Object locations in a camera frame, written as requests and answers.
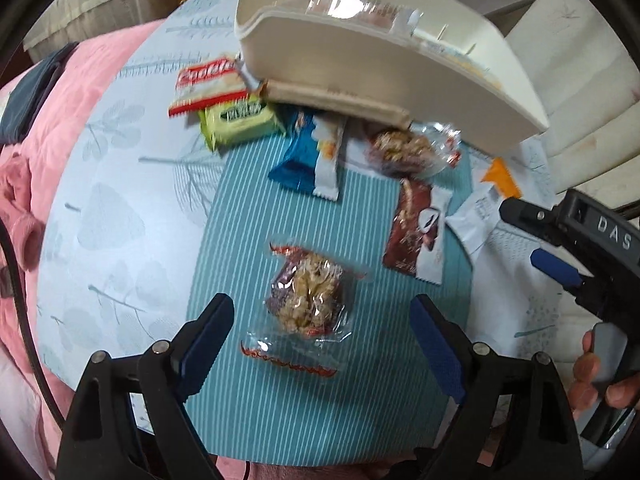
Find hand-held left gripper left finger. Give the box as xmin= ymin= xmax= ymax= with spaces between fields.
xmin=56 ymin=292 xmax=236 ymax=480

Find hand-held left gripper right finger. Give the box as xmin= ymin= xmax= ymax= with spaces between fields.
xmin=409 ymin=294 xmax=585 ymax=480

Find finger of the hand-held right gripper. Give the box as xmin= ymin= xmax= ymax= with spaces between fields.
xmin=499 ymin=197 xmax=567 ymax=244
xmin=530 ymin=248 xmax=584 ymax=289

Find white packet orange corner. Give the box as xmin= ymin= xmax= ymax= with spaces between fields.
xmin=444 ymin=157 xmax=524 ymax=254

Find brown chocolate packet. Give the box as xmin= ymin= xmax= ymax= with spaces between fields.
xmin=382 ymin=179 xmax=454 ymax=284

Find clear nut bar packet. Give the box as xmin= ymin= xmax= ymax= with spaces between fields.
xmin=365 ymin=122 xmax=463 ymax=179
xmin=240 ymin=241 xmax=374 ymax=379

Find white plastic storage box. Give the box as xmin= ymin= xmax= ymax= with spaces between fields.
xmin=234 ymin=0 xmax=552 ymax=152

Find slim white orange packet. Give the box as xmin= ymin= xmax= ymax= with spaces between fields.
xmin=312 ymin=115 xmax=347 ymax=202

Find green snack packet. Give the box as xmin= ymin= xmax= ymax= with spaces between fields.
xmin=198 ymin=97 xmax=286 ymax=153

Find red cookie packet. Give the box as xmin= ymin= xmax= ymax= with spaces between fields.
xmin=167 ymin=55 xmax=251 ymax=119

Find person's right hand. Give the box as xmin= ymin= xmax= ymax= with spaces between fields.
xmin=570 ymin=332 xmax=640 ymax=420

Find leaf printed tablecloth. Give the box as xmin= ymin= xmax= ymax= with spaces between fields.
xmin=37 ymin=0 xmax=640 ymax=467

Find cream leaf printed curtain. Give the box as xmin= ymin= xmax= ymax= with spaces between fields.
xmin=504 ymin=0 xmax=640 ymax=213

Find pink fleece robe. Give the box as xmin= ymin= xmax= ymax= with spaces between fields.
xmin=0 ymin=152 xmax=47 ymax=272

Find pink bed blanket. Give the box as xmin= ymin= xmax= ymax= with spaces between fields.
xmin=0 ymin=20 xmax=166 ymax=480

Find navy blue cloth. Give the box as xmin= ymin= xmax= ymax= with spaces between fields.
xmin=0 ymin=42 xmax=81 ymax=145

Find white lace piano cover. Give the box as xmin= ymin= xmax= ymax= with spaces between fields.
xmin=24 ymin=0 xmax=177 ymax=52

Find black cable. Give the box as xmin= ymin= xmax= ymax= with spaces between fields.
xmin=0 ymin=220 xmax=67 ymax=423

